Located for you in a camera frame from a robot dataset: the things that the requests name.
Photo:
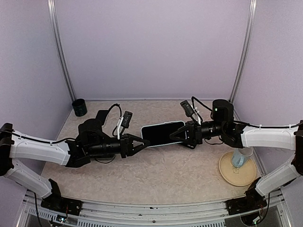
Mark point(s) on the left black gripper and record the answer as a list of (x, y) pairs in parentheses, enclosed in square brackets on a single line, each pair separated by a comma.
[(127, 148)]

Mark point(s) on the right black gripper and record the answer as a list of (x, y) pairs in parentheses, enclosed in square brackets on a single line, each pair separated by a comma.
[(193, 132)]

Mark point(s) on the black phone purple edge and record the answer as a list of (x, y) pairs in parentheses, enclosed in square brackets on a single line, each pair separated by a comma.
[(158, 134)]

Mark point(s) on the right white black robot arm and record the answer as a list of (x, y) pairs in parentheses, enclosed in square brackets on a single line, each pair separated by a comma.
[(238, 134)]

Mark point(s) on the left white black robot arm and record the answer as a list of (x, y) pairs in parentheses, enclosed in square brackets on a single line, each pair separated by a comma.
[(91, 143)]

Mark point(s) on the light blue mug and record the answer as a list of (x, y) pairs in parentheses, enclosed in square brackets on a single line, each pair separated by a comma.
[(241, 156)]

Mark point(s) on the dark green cup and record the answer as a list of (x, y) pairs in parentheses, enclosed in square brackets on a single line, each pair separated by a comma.
[(79, 107)]

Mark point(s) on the beige round plate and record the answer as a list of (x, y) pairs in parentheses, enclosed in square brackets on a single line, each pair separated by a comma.
[(239, 177)]

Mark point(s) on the front aluminium rail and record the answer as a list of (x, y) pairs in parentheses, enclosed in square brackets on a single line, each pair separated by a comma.
[(106, 214)]

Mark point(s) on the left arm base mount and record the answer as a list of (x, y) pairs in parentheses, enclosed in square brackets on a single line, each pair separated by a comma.
[(62, 204)]

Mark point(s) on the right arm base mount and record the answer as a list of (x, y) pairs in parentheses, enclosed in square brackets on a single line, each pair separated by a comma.
[(251, 201)]

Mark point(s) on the right aluminium frame post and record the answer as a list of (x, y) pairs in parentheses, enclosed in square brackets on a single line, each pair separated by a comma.
[(245, 49)]

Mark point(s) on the aluminium frame post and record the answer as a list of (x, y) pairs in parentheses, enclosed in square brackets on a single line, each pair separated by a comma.
[(59, 47), (245, 49)]

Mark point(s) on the left aluminium frame post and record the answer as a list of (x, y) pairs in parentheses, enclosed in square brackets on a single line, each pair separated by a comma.
[(59, 47)]

